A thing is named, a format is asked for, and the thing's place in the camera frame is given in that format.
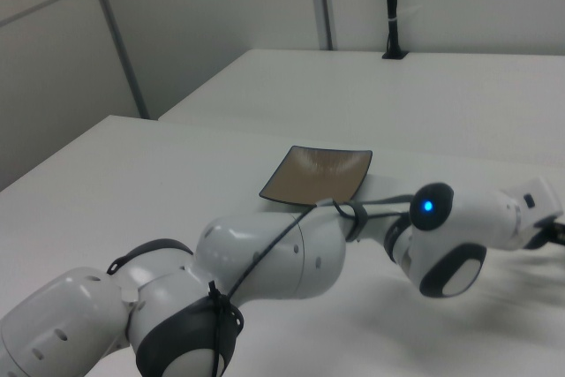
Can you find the grey cable strap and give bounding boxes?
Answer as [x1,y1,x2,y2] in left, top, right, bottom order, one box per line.
[331,200,368,242]

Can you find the grey partition corner post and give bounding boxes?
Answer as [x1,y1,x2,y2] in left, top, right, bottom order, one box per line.
[82,0,150,121]

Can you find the white and dark gripper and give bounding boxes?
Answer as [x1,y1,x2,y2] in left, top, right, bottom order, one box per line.
[507,177,565,251]

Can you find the square brown ceramic plate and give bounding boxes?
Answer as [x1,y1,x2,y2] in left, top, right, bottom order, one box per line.
[258,145,373,209]

